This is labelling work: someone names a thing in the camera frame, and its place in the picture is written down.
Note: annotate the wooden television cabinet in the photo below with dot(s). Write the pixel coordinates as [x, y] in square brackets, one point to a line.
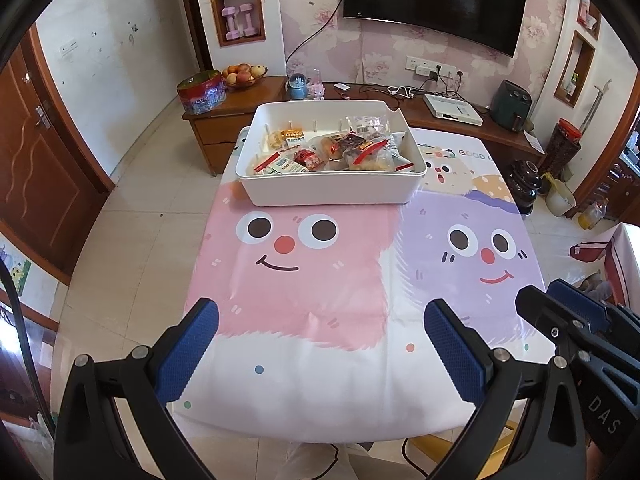
[215, 130]

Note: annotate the cartoon face tablecloth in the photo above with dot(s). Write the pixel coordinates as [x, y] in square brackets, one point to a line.
[325, 310]

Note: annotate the white printed cloth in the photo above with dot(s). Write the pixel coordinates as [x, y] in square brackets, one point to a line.
[620, 255]

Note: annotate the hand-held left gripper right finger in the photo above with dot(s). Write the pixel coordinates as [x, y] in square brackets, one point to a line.
[452, 355]

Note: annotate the black plug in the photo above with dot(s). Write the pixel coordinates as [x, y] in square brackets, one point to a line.
[432, 76]

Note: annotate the dark green air fryer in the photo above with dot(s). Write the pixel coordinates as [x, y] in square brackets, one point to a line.
[509, 105]

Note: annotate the white light switch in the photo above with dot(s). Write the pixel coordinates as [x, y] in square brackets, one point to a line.
[68, 47]

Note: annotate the green bottle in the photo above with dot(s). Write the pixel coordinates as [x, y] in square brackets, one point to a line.
[574, 82]

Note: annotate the white paper sheet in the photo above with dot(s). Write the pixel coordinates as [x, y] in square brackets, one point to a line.
[534, 142]

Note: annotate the yellow oil bottle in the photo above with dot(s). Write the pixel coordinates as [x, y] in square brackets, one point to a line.
[593, 215]

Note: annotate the small white remote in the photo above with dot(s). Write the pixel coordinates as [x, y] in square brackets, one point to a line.
[342, 86]

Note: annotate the blue snow globe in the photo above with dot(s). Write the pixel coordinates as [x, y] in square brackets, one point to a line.
[297, 87]

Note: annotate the brown wooden door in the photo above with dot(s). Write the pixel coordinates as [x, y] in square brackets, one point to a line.
[40, 175]

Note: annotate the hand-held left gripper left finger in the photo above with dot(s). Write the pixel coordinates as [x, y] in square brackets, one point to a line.
[190, 350]

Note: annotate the red round tin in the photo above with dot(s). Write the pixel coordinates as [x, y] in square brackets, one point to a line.
[200, 92]

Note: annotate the yellow white pitcher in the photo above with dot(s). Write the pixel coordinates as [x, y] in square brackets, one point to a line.
[559, 199]

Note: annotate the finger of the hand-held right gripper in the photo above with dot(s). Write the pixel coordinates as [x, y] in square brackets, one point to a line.
[545, 310]
[575, 297]

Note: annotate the colourful wall poster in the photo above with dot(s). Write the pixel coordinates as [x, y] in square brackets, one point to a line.
[15, 270]

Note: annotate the white red print packet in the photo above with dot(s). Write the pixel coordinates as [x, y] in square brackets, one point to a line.
[401, 147]

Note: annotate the white plastic bin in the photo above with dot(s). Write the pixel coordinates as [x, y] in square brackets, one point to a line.
[325, 190]

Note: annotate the white wall sockets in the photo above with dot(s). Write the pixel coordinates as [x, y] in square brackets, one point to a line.
[422, 66]

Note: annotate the yellow cake packet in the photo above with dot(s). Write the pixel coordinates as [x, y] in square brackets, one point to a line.
[272, 139]

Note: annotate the white set-top box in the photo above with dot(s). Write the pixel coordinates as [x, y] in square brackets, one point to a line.
[452, 110]

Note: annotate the red snack packet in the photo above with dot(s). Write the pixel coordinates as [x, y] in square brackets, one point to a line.
[307, 159]

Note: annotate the fruit basket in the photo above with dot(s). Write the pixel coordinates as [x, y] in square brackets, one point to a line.
[244, 76]

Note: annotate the dark snack packet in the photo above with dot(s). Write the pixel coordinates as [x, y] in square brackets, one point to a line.
[352, 142]

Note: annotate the black television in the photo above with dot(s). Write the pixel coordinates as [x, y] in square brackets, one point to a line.
[435, 0]

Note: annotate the dark jar red lid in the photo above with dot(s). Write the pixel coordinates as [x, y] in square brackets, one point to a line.
[562, 150]

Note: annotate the pink dumbbell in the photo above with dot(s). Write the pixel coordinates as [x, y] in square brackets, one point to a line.
[231, 22]
[246, 20]

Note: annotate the yellow stool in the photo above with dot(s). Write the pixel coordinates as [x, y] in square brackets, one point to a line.
[440, 452]

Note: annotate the small orange snack packet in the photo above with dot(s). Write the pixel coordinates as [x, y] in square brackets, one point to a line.
[292, 135]

